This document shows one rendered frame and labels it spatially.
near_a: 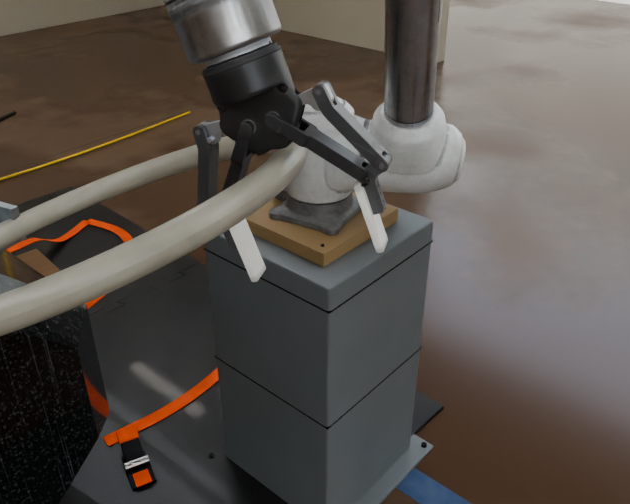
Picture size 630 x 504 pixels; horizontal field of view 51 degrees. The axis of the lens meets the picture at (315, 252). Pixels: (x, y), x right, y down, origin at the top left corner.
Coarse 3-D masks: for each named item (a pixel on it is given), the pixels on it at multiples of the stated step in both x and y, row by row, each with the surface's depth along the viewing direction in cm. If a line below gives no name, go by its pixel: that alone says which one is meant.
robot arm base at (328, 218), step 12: (288, 204) 155; (300, 204) 152; (312, 204) 150; (324, 204) 150; (336, 204) 151; (348, 204) 154; (276, 216) 155; (288, 216) 154; (300, 216) 153; (312, 216) 152; (324, 216) 151; (336, 216) 152; (348, 216) 154; (312, 228) 152; (324, 228) 150; (336, 228) 149
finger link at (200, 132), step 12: (204, 132) 63; (204, 144) 63; (216, 144) 65; (204, 156) 64; (216, 156) 66; (204, 168) 64; (216, 168) 66; (204, 180) 65; (216, 180) 67; (204, 192) 66; (216, 192) 68
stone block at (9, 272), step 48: (0, 288) 143; (0, 336) 140; (48, 336) 149; (0, 384) 144; (48, 384) 153; (96, 384) 170; (0, 432) 149; (48, 432) 158; (96, 432) 169; (0, 480) 154; (48, 480) 164
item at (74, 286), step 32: (160, 160) 92; (192, 160) 90; (288, 160) 62; (96, 192) 92; (224, 192) 56; (256, 192) 57; (0, 224) 87; (32, 224) 89; (192, 224) 52; (224, 224) 54; (96, 256) 50; (128, 256) 50; (160, 256) 51; (32, 288) 49; (64, 288) 49; (96, 288) 50; (0, 320) 49; (32, 320) 49
